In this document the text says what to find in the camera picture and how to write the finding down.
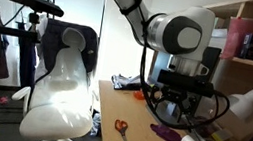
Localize black computer monitor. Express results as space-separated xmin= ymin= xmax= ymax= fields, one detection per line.
xmin=143 ymin=37 xmax=223 ymax=122

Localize small orange object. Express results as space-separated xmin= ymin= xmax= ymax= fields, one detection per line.
xmin=132 ymin=89 xmax=147 ymax=102

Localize blue hanging garment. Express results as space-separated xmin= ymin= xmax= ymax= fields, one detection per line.
xmin=7 ymin=20 xmax=44 ymax=90

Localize wooden shelf unit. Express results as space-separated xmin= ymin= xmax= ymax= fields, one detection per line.
xmin=142 ymin=0 xmax=253 ymax=141

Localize pink folder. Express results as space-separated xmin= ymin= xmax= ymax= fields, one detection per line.
xmin=220 ymin=15 xmax=253 ymax=64

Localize patterned plastic bag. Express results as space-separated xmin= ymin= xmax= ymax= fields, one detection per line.
xmin=88 ymin=111 xmax=105 ymax=138

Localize white office chair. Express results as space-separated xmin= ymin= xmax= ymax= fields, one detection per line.
xmin=4 ymin=19 xmax=108 ymax=141

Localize yellow small box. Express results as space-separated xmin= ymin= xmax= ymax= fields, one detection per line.
xmin=210 ymin=126 xmax=234 ymax=141

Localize purple cloth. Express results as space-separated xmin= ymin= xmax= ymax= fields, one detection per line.
xmin=147 ymin=123 xmax=186 ymax=141

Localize white box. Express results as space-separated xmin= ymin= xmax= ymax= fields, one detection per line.
xmin=210 ymin=26 xmax=230 ymax=51

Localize dark patterned cloth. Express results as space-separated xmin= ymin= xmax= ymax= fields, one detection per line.
xmin=191 ymin=115 xmax=218 ymax=139

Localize crumpled patterned cloth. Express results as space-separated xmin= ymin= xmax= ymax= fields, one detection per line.
xmin=109 ymin=70 xmax=144 ymax=94

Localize scissors with orange handles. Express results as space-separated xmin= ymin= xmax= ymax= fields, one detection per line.
xmin=111 ymin=118 xmax=136 ymax=141

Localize silver monitor stand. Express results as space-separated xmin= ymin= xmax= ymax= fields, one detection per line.
xmin=143 ymin=98 xmax=183 ymax=127

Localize pink item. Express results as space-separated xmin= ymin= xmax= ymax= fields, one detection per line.
xmin=0 ymin=94 xmax=10 ymax=106

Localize dark jacket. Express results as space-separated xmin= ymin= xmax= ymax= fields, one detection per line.
xmin=35 ymin=17 xmax=104 ymax=81

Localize black stereo camera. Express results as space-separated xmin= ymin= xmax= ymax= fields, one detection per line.
xmin=0 ymin=0 xmax=67 ymax=19

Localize dark blue box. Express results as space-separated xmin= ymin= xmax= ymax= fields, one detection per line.
xmin=239 ymin=30 xmax=253 ymax=61

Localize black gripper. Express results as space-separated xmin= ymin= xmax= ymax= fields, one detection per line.
xmin=157 ymin=85 xmax=199 ymax=126

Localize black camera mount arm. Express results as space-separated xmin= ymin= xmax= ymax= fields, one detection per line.
xmin=0 ymin=7 xmax=44 ymax=45

